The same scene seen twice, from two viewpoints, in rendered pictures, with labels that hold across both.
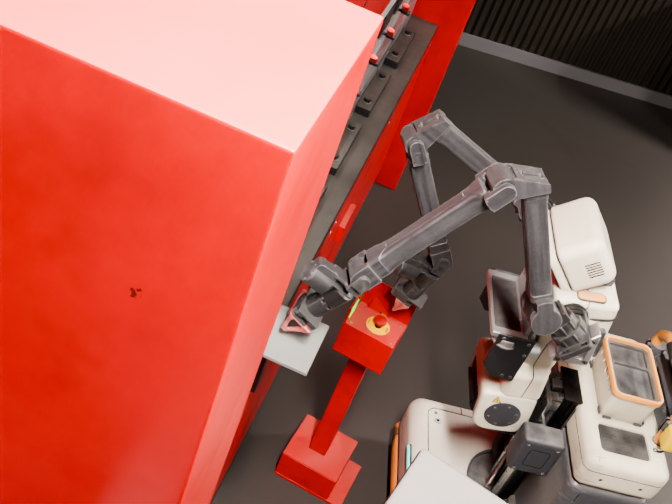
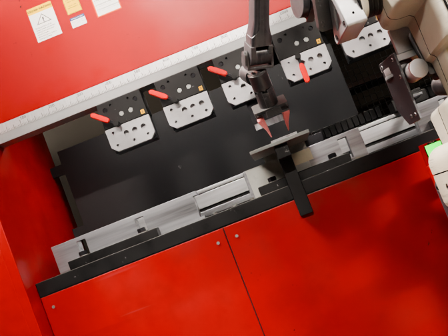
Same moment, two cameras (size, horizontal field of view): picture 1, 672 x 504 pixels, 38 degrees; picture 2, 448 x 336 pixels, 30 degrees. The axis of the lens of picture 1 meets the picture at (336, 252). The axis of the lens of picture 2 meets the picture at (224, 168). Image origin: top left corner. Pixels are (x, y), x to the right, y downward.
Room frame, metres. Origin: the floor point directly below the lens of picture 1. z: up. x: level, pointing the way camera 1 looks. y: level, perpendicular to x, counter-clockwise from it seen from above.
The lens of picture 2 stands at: (1.46, -2.43, 0.80)
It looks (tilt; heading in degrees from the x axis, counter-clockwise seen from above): 5 degrees up; 90
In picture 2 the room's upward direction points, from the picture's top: 21 degrees counter-clockwise
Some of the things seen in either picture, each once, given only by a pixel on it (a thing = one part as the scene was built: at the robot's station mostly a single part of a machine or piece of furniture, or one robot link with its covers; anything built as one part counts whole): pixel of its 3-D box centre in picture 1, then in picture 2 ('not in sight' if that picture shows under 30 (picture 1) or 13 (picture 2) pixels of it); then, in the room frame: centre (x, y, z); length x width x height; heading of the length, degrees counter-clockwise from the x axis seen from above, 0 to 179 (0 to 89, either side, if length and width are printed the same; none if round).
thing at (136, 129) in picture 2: not in sight; (128, 122); (1.25, 0.26, 1.26); 0.15 x 0.09 x 0.17; 176
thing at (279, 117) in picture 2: not in sight; (265, 111); (1.67, 0.23, 1.13); 0.10 x 0.02 x 0.10; 176
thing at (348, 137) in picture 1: (341, 146); not in sight; (2.67, 0.11, 0.89); 0.30 x 0.05 x 0.03; 176
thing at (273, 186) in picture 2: not in sight; (305, 175); (1.71, 0.17, 0.89); 0.30 x 0.05 x 0.03; 176
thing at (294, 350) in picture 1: (269, 328); (280, 145); (1.66, 0.08, 1.00); 0.26 x 0.18 x 0.01; 86
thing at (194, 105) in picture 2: not in sight; (185, 99); (1.45, 0.24, 1.26); 0.15 x 0.09 x 0.17; 176
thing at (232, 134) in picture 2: not in sight; (213, 151); (1.47, 0.76, 1.12); 1.13 x 0.02 x 0.44; 176
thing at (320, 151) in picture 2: not in sight; (305, 164); (1.73, 0.23, 0.92); 0.39 x 0.06 x 0.10; 176
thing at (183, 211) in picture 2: not in sight; (129, 233); (1.12, 0.27, 0.92); 0.50 x 0.06 x 0.10; 176
